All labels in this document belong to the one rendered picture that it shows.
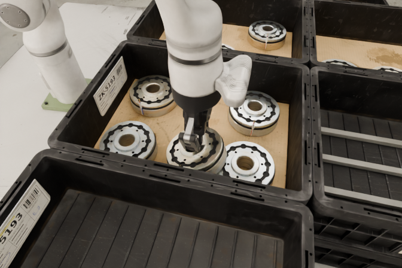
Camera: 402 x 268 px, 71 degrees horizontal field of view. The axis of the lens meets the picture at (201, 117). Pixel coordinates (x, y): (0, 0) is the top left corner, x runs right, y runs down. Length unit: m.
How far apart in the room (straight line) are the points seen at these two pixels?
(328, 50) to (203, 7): 0.56
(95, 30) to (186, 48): 0.87
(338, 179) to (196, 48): 0.36
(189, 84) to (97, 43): 0.77
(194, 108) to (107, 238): 0.24
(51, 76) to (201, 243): 0.55
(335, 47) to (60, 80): 0.74
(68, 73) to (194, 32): 0.52
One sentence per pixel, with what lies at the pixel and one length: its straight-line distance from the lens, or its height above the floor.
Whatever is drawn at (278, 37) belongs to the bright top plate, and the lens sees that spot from 0.81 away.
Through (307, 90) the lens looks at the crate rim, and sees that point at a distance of 0.55.
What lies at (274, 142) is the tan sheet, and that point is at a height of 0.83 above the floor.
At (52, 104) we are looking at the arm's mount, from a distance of 0.89.
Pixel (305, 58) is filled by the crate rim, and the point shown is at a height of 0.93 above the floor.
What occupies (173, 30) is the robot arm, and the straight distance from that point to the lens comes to 0.33.
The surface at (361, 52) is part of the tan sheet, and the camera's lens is 0.88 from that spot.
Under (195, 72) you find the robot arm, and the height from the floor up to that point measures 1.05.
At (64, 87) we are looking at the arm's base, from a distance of 0.82.
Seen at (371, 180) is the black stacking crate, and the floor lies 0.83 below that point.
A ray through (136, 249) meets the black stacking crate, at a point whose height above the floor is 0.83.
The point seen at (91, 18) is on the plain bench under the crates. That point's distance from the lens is 1.27.
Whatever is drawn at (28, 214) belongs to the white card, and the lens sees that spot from 0.49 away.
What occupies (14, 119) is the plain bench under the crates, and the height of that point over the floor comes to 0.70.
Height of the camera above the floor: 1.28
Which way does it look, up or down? 48 degrees down
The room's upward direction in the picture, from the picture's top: straight up
